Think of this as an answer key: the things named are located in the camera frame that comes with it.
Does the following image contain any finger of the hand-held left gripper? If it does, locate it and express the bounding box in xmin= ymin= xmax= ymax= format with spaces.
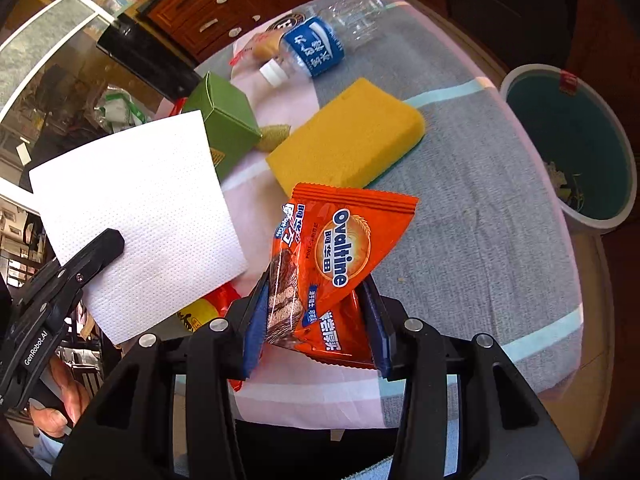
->
xmin=50 ymin=228 xmax=125 ymax=286

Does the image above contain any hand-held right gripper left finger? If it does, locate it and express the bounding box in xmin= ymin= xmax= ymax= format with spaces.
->
xmin=52 ymin=272 xmax=273 ymax=480

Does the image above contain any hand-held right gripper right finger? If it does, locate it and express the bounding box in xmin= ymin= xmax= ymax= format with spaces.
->
xmin=360 ymin=277 xmax=581 ymax=480

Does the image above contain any red snack wrapper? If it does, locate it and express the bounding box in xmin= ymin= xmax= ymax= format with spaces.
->
xmin=175 ymin=282 xmax=246 ymax=333

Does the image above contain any white paper towel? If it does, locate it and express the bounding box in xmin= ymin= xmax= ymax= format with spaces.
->
xmin=29 ymin=110 xmax=249 ymax=346

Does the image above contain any orange snack packet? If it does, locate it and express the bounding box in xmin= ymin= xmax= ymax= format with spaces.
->
xmin=265 ymin=182 xmax=420 ymax=371

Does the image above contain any green cardboard box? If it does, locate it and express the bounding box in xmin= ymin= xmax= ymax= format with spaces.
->
xmin=181 ymin=71 xmax=263 ymax=178

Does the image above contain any yellow sponge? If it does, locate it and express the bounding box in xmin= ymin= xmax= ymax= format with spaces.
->
xmin=266 ymin=77 xmax=426 ymax=203

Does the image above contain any green fruit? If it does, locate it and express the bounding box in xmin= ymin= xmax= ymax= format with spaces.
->
xmin=257 ymin=124 xmax=291 ymax=152

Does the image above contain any teal plastic trash bin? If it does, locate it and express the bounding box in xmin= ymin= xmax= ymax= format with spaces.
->
xmin=498 ymin=63 xmax=637 ymax=235

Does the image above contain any clear bottle with blue label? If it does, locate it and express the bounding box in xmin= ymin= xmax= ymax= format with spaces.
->
xmin=259 ymin=0 xmax=386 ymax=86

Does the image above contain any person's left forearm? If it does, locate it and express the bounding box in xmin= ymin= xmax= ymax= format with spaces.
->
xmin=30 ymin=425 xmax=68 ymax=476

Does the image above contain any person's left hand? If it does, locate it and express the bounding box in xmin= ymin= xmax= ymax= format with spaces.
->
xmin=29 ymin=357 xmax=91 ymax=438

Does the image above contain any light blue garment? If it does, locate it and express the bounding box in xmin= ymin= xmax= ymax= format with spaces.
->
xmin=345 ymin=420 xmax=461 ymax=480

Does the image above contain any plaid pink grey tablecloth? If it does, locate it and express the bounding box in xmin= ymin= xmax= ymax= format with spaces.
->
xmin=82 ymin=0 xmax=585 ymax=431

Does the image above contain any green white plastic bag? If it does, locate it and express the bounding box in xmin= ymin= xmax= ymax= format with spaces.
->
xmin=95 ymin=87 xmax=151 ymax=128

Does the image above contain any black glossy chair back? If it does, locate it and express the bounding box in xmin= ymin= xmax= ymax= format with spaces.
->
xmin=96 ymin=12 xmax=201 ymax=101

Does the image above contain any glass sliding door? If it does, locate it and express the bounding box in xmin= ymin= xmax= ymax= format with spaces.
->
xmin=0 ymin=0 xmax=151 ymax=126

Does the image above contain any wooden door cabinet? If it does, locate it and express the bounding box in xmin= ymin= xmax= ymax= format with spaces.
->
xmin=565 ymin=0 xmax=640 ymax=461

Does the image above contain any packaged bread bun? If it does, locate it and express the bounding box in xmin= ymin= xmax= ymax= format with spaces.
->
xmin=230 ymin=30 xmax=283 ymax=66

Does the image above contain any wooden drawer cabinet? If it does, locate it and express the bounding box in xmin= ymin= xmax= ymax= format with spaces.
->
xmin=135 ymin=0 xmax=446 ymax=61

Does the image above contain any black built-in oven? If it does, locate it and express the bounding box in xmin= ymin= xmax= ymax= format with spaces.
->
xmin=440 ymin=0 xmax=571 ymax=68

